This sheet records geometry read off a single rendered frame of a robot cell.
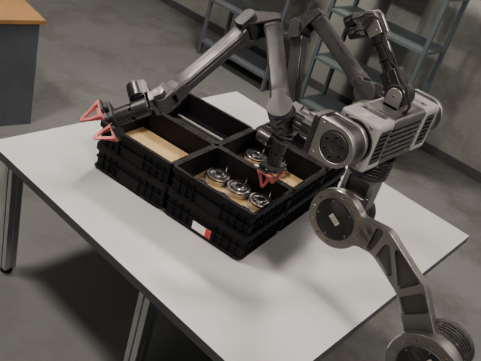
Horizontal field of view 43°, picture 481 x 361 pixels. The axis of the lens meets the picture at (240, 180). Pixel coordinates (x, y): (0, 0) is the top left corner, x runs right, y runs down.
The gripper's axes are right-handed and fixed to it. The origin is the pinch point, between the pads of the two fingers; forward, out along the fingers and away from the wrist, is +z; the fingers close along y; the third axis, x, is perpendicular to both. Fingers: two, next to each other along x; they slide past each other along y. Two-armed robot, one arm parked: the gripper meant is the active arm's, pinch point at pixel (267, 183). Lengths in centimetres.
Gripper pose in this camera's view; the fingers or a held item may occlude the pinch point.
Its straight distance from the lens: 240.7
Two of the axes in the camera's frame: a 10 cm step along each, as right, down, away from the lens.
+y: -6.3, 2.4, -7.3
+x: 7.3, 4.9, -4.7
